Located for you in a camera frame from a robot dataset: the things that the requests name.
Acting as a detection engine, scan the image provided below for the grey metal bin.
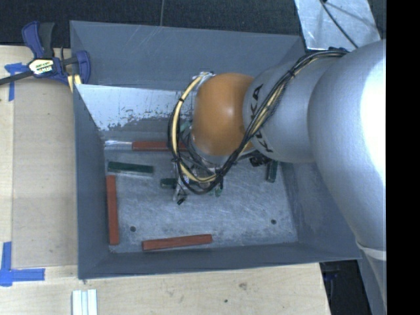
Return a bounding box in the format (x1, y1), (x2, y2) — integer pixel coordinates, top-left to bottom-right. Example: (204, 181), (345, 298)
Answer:
(69, 20), (362, 280)

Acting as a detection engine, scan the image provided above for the red-brown flat block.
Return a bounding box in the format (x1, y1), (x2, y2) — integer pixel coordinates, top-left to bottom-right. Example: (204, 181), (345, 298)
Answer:
(131, 140), (188, 152)
(141, 234), (214, 252)
(105, 175), (121, 246)

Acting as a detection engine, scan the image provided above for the pale wood flat board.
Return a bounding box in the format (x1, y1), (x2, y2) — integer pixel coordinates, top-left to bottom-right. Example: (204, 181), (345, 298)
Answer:
(11, 76), (80, 269)

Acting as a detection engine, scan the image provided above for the black cylinder on white bracket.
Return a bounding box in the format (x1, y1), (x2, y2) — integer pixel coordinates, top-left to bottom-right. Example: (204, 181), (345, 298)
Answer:
(248, 154), (268, 169)

